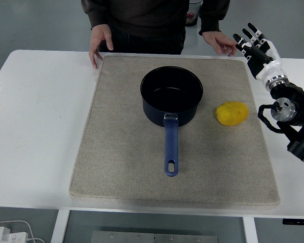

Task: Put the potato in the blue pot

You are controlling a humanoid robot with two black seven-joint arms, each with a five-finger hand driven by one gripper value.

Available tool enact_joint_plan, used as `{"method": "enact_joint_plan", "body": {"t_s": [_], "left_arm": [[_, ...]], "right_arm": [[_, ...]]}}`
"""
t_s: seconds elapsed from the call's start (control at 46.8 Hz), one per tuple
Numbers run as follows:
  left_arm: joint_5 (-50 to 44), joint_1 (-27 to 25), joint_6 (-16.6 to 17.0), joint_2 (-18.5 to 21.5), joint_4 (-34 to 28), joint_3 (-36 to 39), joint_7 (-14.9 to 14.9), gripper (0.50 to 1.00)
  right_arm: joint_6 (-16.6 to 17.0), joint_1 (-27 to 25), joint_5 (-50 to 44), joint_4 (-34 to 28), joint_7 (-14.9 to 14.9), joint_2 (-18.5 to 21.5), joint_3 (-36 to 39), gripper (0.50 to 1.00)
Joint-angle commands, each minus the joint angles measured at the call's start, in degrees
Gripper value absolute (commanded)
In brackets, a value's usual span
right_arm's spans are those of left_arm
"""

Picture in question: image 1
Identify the yellow potato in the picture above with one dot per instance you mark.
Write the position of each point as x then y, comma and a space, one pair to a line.
231, 113

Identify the small black waste bin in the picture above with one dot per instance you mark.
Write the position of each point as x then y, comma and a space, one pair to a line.
192, 17

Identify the white power strip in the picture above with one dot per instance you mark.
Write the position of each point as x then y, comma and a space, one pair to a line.
12, 236

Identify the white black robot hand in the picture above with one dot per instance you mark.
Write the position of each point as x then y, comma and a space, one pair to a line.
271, 66

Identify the person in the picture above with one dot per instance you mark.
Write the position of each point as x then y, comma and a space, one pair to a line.
147, 17

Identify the person's left hand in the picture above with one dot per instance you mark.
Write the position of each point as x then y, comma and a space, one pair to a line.
215, 40

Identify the beige fabric mat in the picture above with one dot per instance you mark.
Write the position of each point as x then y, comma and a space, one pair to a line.
116, 152

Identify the person's right hand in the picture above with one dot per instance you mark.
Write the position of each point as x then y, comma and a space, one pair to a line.
98, 35

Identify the black table control panel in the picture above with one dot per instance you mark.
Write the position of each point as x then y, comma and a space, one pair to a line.
297, 222

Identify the white table leg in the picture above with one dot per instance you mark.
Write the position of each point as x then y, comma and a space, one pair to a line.
59, 227
250, 230

